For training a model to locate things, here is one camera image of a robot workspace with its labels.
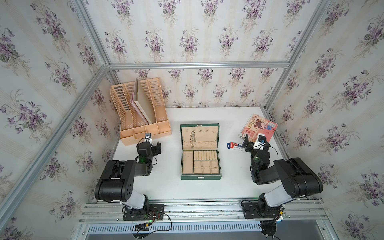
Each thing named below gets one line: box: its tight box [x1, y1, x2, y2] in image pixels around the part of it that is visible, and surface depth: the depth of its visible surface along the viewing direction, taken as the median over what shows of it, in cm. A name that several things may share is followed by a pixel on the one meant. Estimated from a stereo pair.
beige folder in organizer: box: [130, 78, 156, 125], surface depth 95 cm
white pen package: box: [226, 142, 246, 152], surface depth 99 cm
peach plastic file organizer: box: [110, 77, 172, 146], surface depth 103 cm
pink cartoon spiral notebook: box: [238, 113, 279, 142], surface depth 110 cm
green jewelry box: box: [180, 123, 222, 180], surface depth 88 cm
